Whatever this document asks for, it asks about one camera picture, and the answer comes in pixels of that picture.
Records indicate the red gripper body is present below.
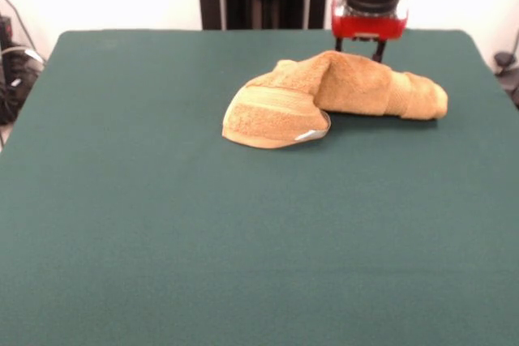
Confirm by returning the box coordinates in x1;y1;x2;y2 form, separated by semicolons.
330;0;410;42

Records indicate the thin black cable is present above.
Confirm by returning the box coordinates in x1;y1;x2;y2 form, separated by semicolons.
0;0;36;50

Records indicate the grey cable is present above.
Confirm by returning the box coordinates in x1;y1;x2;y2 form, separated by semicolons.
0;45;46;66

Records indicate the tan terry towel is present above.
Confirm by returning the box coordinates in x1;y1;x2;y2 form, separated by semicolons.
221;49;449;150

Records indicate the dark green table cloth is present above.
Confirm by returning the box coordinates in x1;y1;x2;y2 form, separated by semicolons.
0;28;519;346

